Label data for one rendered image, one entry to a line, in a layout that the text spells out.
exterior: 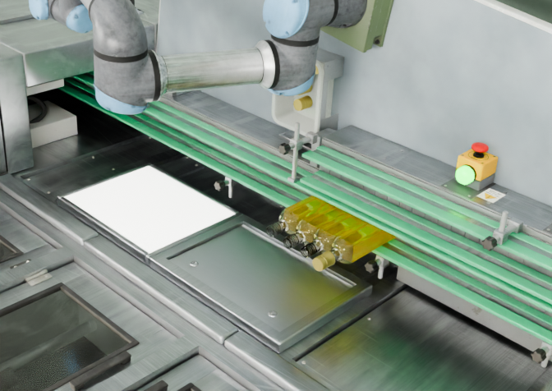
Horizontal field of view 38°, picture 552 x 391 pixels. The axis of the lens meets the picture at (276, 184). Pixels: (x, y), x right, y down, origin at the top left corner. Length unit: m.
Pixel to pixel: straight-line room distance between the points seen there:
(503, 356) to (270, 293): 0.57
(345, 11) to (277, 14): 0.18
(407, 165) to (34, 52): 1.17
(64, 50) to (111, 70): 0.83
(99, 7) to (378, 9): 0.67
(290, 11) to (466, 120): 0.51
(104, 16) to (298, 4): 0.43
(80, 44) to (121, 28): 0.87
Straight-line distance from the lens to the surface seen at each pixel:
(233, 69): 1.87
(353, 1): 1.97
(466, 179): 1.92
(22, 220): 2.39
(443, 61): 2.00
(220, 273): 2.05
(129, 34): 1.74
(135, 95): 1.80
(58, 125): 2.80
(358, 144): 2.10
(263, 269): 2.07
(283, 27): 1.87
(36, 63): 2.54
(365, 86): 2.16
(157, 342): 1.90
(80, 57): 2.62
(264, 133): 2.35
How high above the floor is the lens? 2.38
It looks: 41 degrees down
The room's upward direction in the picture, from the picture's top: 114 degrees counter-clockwise
